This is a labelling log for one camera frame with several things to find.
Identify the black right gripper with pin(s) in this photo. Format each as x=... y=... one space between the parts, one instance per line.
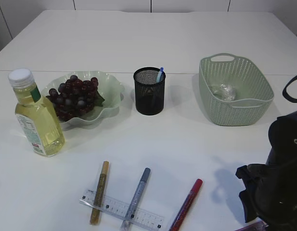
x=270 y=194

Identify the pink purple scissors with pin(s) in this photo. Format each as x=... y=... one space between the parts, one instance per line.
x=258 y=226

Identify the clear plastic sheet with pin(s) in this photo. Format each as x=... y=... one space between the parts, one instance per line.
x=224 y=92

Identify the blue capped safety scissors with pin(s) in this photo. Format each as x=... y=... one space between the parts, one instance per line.
x=160 y=75

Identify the purple artificial grape bunch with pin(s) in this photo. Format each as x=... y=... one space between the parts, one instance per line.
x=75 y=97

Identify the yellow tea drink bottle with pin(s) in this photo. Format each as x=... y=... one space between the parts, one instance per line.
x=36 y=114

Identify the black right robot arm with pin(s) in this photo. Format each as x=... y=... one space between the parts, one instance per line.
x=283 y=139

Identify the red glitter pen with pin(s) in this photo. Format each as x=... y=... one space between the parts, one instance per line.
x=177 y=222

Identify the silver glitter pen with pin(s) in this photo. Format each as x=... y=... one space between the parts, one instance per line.
x=135 y=200

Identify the green woven plastic basket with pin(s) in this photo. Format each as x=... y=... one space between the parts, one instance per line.
x=253 y=92

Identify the clear plastic ruler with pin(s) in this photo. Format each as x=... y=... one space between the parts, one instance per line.
x=119 y=209

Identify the gold glitter pen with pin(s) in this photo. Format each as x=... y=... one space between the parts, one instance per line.
x=95 y=213

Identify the black mesh pen cup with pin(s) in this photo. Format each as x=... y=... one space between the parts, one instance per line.
x=149 y=95

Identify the green wavy plastic plate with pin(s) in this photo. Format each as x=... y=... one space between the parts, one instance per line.
x=109 y=88

